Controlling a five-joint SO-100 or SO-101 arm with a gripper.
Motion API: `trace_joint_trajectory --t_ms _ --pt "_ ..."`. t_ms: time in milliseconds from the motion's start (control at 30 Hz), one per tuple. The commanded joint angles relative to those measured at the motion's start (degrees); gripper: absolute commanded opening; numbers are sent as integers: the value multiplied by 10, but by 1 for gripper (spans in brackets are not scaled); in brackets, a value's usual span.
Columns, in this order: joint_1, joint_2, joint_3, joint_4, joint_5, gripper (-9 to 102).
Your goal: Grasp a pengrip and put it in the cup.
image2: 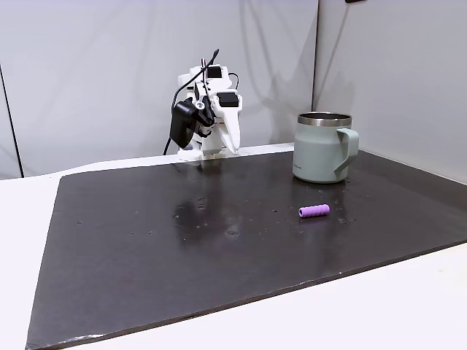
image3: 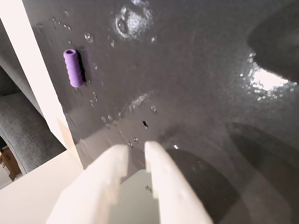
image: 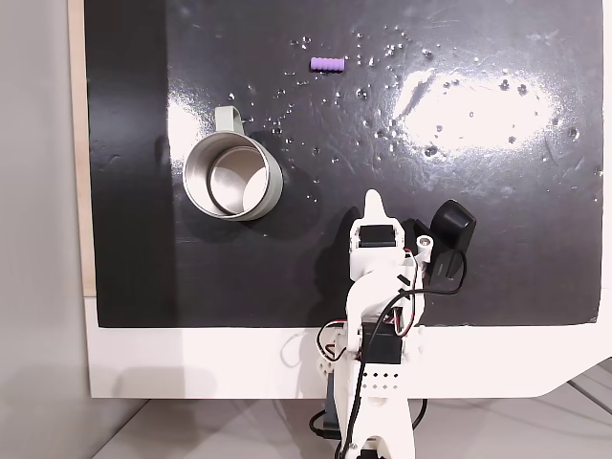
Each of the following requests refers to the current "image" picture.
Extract thin white cable loop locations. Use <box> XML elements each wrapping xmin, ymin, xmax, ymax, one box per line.
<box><xmin>279</xmin><ymin>332</ymin><xmax>307</xmax><ymax>367</ymax></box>

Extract purple ribbed pen grip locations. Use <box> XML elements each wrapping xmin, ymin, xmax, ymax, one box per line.
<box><xmin>309</xmin><ymin>55</ymin><xmax>345</xmax><ymax>76</ymax></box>

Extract black power cable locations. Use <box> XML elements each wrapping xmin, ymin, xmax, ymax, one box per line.
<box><xmin>308</xmin><ymin>396</ymin><xmax>429</xmax><ymax>440</ymax></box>

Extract black rubber mat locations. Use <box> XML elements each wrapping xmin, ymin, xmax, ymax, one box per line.
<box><xmin>83</xmin><ymin>0</ymin><xmax>604</xmax><ymax>330</ymax></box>

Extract green steel-lined mug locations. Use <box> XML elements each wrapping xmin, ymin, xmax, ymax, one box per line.
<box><xmin>182</xmin><ymin>104</ymin><xmax>284</xmax><ymax>222</ymax></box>

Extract light wooden board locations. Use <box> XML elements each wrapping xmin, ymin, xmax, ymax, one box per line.
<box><xmin>66</xmin><ymin>0</ymin><xmax>99</xmax><ymax>300</ymax></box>

